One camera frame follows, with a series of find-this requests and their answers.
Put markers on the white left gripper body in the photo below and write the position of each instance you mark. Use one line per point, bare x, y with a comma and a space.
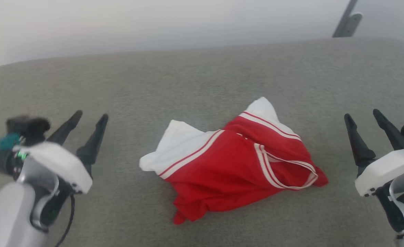
57, 164

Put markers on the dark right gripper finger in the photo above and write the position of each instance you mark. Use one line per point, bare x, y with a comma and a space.
390, 132
358, 144

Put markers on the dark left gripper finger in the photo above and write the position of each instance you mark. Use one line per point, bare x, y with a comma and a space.
66, 128
94, 144

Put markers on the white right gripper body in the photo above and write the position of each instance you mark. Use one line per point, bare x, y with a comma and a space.
383, 171

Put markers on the red and white garment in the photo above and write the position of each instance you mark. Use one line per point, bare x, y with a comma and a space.
222, 171

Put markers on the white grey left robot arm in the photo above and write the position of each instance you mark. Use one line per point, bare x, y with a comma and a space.
6, 219

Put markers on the grey metal pole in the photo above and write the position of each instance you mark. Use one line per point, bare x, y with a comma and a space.
344, 17

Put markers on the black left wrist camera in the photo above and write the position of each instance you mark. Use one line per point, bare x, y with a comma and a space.
28, 128

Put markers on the grey rounded pole bracket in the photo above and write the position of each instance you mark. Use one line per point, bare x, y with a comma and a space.
354, 22

